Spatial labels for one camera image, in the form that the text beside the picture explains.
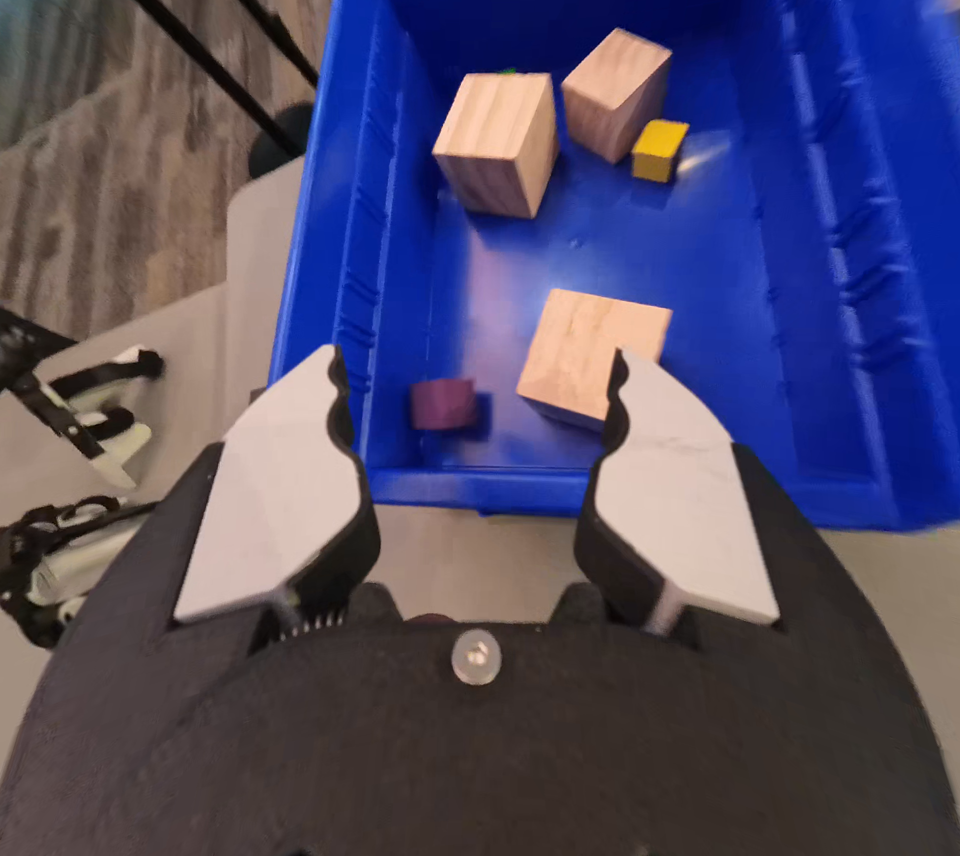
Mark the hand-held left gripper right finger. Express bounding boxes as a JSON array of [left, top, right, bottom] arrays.
[[573, 348, 783, 637]]

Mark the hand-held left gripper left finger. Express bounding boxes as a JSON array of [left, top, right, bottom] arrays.
[[172, 344, 381, 626]]

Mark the large wooden cube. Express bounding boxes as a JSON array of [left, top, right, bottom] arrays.
[[560, 27, 674, 166], [515, 287, 674, 434], [432, 72, 561, 220]]

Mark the small purple cube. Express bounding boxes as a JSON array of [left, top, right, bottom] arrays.
[[409, 378, 480, 432]]

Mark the blue plastic bin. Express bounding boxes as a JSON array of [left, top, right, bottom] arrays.
[[267, 0, 960, 535]]

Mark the small yellow cube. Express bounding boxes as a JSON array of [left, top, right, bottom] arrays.
[[630, 118, 690, 184]]

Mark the black flat panel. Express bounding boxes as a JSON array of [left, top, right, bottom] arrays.
[[0, 305, 80, 396]]

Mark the black pole with round base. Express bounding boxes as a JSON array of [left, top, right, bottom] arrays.
[[30, 0, 316, 179]]

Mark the white device with black straps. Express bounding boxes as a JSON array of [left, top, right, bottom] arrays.
[[41, 345, 166, 491], [0, 495, 162, 649]]

